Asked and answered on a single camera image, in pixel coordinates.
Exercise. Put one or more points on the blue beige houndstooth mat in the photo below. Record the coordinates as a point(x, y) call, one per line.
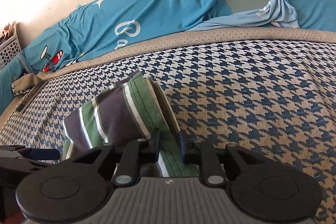
point(236, 82)

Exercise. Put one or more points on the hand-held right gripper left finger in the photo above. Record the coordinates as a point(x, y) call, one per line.
point(156, 142)

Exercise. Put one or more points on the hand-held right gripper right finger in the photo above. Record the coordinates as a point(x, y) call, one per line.
point(183, 146)

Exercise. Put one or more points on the white perforated laundry basket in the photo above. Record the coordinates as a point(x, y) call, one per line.
point(9, 50)

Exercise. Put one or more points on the black smartphone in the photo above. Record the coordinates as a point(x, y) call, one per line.
point(31, 98)

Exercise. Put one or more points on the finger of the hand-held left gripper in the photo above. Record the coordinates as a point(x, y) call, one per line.
point(44, 154)

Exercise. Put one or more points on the green brown striped shirt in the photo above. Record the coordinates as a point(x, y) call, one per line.
point(118, 111)

